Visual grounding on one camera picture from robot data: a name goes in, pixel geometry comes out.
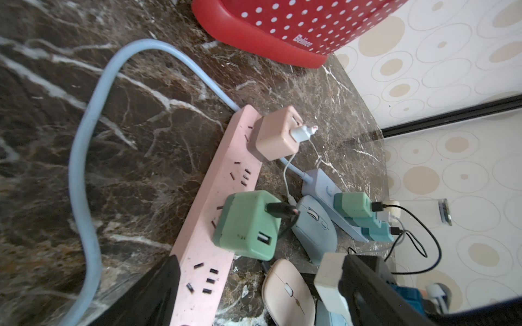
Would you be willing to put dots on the black usb cable green charger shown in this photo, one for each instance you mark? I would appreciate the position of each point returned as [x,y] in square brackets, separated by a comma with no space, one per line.
[283,211]

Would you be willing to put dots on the teal charger on blue strip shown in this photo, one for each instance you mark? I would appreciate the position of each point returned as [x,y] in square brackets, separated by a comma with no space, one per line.
[381,234]

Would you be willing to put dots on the tan charger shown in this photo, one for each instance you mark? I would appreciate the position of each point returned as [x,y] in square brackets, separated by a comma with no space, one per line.
[271,138]

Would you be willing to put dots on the blue mouse near strip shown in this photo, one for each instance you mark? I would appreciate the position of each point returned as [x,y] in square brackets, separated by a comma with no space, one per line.
[314,229]

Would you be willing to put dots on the green charger on blue strip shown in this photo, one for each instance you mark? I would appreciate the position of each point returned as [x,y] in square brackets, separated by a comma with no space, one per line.
[353,205]

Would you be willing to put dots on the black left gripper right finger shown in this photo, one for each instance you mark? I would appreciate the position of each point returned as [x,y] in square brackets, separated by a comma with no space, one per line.
[371,301]

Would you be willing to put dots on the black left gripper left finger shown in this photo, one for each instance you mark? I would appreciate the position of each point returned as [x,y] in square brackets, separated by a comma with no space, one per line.
[150,301]

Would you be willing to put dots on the glass jar with powder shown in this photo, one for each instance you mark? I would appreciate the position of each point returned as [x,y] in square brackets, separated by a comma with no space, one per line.
[432,212]

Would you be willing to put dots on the red polka dot toaster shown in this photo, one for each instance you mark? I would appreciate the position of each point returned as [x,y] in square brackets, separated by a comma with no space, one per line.
[301,33]

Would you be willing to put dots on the black right frame post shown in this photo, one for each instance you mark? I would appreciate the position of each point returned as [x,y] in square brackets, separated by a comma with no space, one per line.
[500,106]

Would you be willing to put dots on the light blue power strip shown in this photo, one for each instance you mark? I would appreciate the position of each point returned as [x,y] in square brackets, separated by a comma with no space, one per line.
[323,189]

